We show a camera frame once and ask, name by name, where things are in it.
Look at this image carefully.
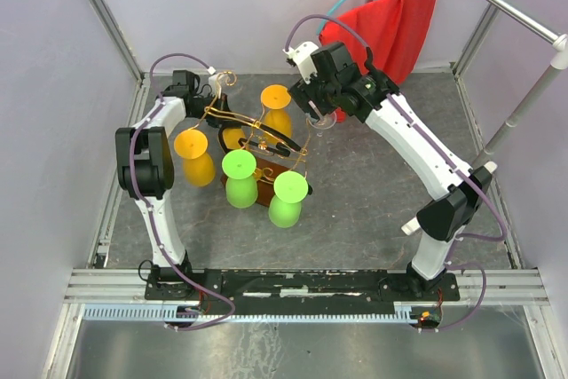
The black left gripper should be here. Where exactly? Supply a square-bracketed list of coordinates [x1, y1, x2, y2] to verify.
[189, 92, 242, 130]

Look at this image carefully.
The clear wine glass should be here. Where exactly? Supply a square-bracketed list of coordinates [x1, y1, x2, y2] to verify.
[306, 100, 337, 137]

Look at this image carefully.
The orange plastic goblet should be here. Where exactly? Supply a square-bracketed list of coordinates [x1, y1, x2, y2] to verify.
[222, 127, 246, 150]
[174, 129, 216, 187]
[260, 84, 292, 138]

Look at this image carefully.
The gold wire wine glass rack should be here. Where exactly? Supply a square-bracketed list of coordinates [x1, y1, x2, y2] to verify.
[187, 73, 308, 207]

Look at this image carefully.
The green plastic goblet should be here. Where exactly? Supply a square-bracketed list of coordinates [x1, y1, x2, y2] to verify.
[222, 149, 258, 209]
[268, 170, 309, 228]

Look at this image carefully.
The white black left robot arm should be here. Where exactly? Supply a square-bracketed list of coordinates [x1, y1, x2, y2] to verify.
[114, 67, 228, 300]

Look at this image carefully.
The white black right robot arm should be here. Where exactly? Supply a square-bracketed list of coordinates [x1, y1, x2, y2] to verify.
[284, 42, 494, 300]

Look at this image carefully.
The red cloth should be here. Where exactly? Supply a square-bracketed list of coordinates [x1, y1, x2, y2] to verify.
[319, 0, 443, 125]

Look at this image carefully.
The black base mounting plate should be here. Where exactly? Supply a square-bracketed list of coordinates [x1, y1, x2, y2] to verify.
[144, 267, 460, 316]

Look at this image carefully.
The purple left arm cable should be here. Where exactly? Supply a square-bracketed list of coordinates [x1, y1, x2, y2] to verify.
[128, 52, 237, 334]

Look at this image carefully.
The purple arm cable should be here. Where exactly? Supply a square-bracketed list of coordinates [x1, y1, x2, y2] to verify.
[128, 52, 237, 334]
[283, 13, 508, 336]

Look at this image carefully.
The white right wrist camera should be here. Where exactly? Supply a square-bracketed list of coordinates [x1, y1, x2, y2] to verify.
[283, 42, 319, 84]

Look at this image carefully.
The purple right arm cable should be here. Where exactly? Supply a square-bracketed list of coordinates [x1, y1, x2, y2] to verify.
[283, 13, 508, 336]

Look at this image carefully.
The white cable duct rail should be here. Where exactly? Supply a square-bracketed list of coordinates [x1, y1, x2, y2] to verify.
[83, 304, 418, 325]

